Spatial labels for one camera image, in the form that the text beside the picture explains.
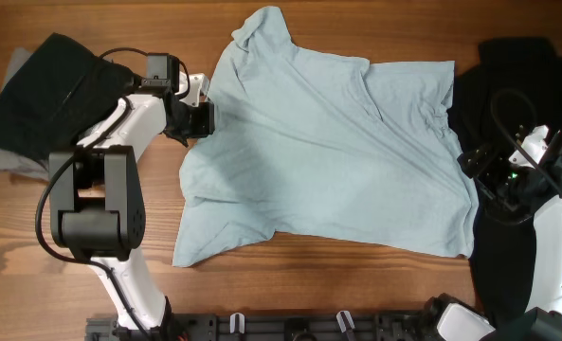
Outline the light blue t-shirt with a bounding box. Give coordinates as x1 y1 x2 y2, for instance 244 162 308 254
172 7 479 267

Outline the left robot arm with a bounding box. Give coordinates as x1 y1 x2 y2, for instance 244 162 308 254
35 93 214 340

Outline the black shirt at right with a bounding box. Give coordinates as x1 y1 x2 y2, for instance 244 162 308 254
445 36 562 328

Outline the black folded garment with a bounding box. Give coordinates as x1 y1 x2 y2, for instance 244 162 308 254
0 33 137 162

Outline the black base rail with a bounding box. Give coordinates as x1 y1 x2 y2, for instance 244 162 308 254
84 311 433 341

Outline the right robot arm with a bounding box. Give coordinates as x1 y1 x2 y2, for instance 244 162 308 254
418 140 562 340

